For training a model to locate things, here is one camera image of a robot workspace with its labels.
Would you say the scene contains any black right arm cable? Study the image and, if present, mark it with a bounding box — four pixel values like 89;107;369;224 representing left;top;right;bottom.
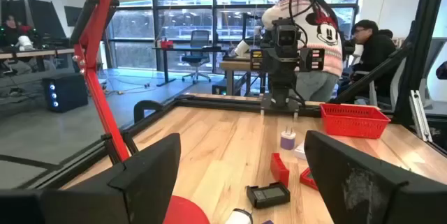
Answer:
288;0;321;49

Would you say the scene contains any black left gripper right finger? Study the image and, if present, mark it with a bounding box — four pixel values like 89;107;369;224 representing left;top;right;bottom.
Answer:
303;130;447;224

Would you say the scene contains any small white box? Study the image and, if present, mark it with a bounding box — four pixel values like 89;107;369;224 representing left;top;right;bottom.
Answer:
293;142;308;160

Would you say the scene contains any red digital timer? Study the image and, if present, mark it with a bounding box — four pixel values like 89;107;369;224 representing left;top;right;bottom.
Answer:
299;167;319;192
270;152;291;187

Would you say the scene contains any small silver white device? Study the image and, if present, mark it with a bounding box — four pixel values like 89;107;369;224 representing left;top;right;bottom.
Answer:
224;208;254;224

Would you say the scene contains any black desk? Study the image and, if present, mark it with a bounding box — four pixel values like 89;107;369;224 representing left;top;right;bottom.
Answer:
152;45;224;88

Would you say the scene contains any white rounded object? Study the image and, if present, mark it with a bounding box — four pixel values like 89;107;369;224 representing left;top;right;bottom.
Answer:
16;35;36;52

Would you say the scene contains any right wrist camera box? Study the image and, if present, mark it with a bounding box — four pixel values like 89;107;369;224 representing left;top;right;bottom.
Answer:
271;20;302;49

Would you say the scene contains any purple USB charger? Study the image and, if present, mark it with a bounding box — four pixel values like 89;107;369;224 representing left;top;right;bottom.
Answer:
279;126;297;151

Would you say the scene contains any black computer tower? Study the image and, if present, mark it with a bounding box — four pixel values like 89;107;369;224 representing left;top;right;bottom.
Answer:
41;73;89;114

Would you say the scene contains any silver metal bracket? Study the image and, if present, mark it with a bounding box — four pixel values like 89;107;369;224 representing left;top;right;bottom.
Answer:
409;89;434;143

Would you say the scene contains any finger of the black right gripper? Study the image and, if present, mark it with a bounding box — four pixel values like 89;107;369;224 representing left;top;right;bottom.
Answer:
249;48;265;72
299;47;326;72

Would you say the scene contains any white cylinder object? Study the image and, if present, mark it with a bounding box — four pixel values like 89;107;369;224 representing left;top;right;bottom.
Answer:
233;39;251;58

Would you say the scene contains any person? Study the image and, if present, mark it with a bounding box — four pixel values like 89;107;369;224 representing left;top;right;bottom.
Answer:
261;0;345;103
0;14;34;49
337;19;399;108

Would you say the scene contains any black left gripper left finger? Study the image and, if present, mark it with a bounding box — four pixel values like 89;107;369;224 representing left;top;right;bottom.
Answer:
0;133;182;224

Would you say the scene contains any red desk lamp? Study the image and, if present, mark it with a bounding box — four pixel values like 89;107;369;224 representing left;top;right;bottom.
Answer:
69;0;210;224

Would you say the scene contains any white office chair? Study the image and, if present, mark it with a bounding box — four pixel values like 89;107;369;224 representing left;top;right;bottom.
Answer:
351;56;409;110

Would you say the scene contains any wooden work table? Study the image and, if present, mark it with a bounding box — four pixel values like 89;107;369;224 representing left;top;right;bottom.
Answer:
219;54;268;96

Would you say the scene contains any grey office chair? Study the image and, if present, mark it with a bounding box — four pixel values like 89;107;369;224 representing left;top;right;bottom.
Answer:
180;29;213;84

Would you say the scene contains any red plastic basket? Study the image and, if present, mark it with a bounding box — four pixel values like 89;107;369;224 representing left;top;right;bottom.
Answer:
319;103;391;140

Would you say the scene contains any wooden desk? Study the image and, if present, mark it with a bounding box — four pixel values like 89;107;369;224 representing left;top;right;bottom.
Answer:
0;47;76;75

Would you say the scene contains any black monitor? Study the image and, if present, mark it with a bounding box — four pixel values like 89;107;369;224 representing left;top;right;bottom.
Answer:
27;0;67;40

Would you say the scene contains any black aluminium table frame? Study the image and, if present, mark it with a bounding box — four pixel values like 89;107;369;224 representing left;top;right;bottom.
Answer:
0;0;447;190

